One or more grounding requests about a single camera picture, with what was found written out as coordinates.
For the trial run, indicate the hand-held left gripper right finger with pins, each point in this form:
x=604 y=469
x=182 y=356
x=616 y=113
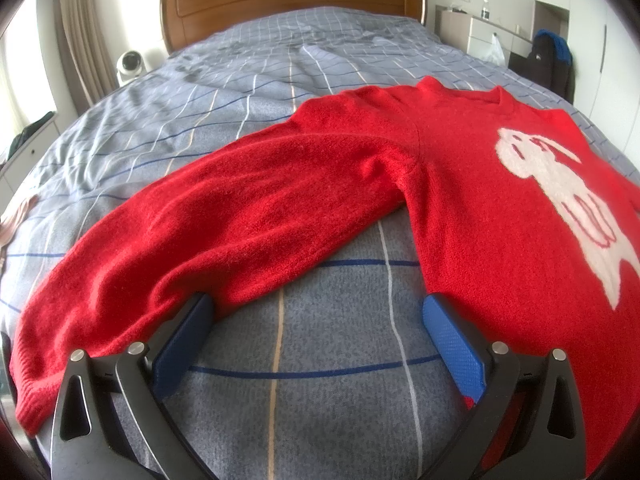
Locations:
x=455 y=347

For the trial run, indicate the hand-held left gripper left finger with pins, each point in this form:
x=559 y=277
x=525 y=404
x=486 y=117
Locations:
x=182 y=347

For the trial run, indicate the red knit sweater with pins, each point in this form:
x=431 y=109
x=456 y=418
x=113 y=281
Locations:
x=350 y=170

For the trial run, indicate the dark clothes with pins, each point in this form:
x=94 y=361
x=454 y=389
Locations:
x=25 y=135

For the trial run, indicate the grey checked duvet bed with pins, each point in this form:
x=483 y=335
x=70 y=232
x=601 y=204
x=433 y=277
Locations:
x=310 y=370

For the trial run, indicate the pink cloth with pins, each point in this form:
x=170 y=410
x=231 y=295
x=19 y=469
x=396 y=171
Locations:
x=15 y=220

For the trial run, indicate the white window bench cabinet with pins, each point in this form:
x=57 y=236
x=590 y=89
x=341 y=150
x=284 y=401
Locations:
x=30 y=152

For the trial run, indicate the white round fan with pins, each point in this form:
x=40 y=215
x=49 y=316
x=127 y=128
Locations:
x=130 y=62

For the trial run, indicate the white plastic bag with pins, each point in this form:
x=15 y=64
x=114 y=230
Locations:
x=495 y=52

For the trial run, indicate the white dresser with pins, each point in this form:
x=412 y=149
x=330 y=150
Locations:
x=480 y=35

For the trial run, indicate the beige curtain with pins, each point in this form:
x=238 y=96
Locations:
x=82 y=35

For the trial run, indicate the window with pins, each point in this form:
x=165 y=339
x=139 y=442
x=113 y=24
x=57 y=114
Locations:
x=20 y=60

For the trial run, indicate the small bottle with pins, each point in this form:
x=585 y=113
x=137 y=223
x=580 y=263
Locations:
x=484 y=10

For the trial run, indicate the wooden headboard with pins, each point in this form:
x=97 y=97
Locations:
x=280 y=5

